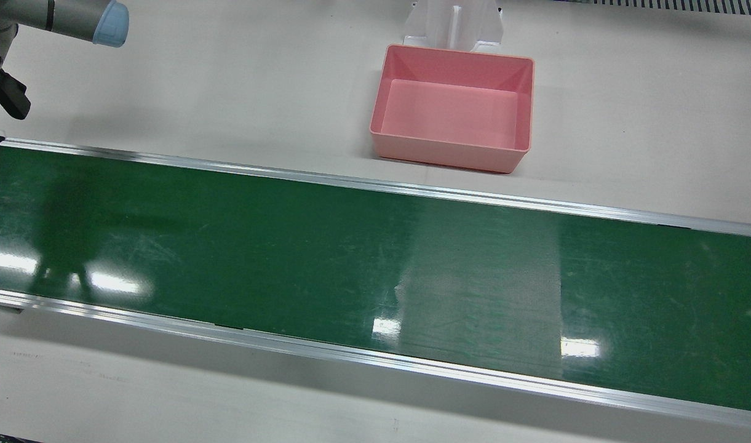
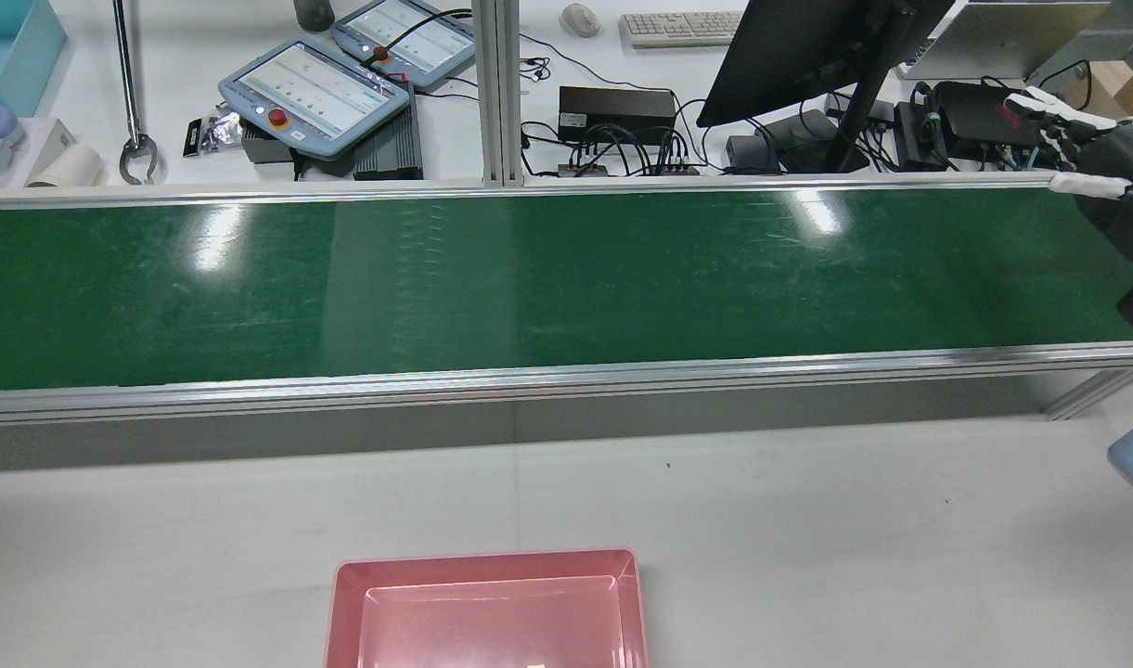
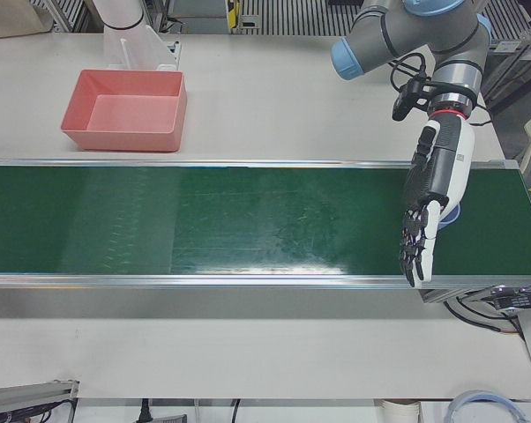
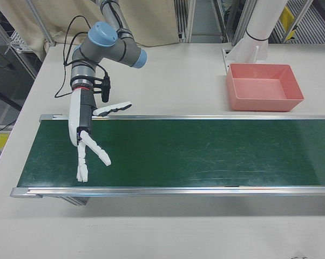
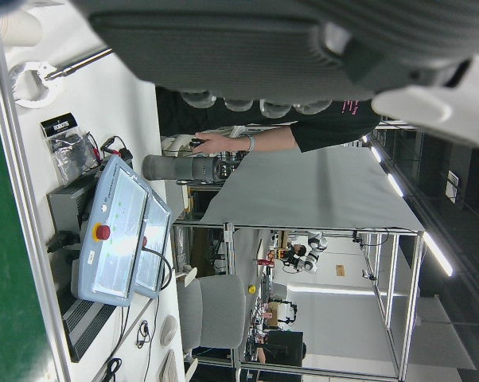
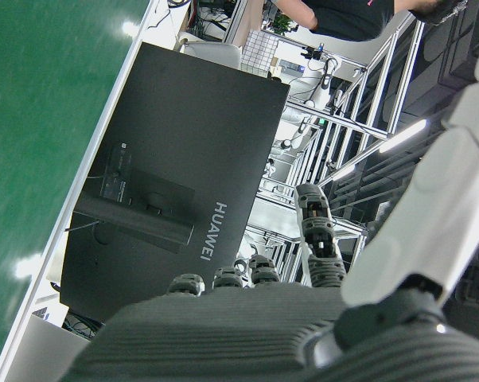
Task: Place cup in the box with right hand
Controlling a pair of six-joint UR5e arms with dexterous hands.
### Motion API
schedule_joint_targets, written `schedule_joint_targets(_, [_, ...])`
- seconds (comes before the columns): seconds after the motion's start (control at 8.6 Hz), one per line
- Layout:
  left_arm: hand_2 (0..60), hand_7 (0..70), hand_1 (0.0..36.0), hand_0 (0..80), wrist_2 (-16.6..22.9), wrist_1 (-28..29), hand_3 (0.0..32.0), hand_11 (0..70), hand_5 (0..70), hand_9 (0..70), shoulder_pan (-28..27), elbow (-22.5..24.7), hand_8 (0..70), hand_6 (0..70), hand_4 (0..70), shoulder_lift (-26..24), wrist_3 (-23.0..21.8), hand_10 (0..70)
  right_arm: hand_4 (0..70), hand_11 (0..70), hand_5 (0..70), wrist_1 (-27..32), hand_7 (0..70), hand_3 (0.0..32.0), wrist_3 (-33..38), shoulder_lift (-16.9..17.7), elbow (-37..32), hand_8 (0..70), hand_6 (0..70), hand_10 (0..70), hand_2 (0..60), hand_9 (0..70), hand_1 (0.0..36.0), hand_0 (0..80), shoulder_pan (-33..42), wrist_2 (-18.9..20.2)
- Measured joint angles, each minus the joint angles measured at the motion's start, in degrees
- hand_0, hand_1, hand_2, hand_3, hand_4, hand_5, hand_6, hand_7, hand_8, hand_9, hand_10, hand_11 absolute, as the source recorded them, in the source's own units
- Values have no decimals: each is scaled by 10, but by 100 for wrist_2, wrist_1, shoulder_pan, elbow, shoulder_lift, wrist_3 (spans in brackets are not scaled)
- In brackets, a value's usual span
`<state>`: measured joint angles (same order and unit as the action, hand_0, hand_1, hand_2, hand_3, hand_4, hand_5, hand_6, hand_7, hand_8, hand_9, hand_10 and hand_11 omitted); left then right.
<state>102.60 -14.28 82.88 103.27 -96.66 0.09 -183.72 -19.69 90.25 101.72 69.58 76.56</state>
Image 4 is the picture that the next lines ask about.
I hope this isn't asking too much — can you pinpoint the green conveyor belt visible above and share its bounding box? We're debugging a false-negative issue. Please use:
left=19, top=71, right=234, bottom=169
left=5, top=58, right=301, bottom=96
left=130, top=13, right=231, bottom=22
left=10, top=113, right=325, bottom=207

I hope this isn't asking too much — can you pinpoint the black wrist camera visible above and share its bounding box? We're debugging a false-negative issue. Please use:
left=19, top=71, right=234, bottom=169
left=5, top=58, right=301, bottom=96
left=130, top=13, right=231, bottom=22
left=101, top=75, right=111, bottom=104

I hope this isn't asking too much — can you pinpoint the white cylindrical robot column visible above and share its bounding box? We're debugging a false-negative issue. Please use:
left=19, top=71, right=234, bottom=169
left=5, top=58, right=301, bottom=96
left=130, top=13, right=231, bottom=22
left=245, top=0, right=283, bottom=42

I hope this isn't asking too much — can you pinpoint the metal wire rack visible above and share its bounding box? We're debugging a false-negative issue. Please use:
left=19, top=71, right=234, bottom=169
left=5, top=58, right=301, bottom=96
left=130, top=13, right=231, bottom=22
left=0, top=8, right=27, bottom=56

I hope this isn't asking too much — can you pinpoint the pink plastic box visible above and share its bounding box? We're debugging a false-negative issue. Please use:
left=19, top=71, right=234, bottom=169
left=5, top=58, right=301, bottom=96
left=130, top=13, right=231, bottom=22
left=226, top=63, right=304, bottom=112

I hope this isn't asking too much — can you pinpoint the aluminium frame post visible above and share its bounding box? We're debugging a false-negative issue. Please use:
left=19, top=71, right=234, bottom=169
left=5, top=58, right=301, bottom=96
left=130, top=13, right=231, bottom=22
left=174, top=0, right=196, bottom=44

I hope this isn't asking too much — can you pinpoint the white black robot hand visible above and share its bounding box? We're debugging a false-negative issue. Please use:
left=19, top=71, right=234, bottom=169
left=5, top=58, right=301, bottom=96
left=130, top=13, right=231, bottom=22
left=67, top=87, right=133, bottom=183

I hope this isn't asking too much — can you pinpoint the black camera cable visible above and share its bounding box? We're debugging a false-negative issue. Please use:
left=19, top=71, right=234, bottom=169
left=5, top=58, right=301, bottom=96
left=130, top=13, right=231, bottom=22
left=54, top=15, right=110, bottom=99

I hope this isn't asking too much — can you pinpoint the white bracket stand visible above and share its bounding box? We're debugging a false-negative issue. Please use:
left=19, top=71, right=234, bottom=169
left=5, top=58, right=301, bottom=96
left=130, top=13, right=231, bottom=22
left=221, top=37, right=269, bottom=68

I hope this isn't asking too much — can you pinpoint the beige curtain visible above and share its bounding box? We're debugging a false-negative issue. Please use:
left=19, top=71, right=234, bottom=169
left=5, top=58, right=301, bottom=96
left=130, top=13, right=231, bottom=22
left=0, top=0, right=179, bottom=64

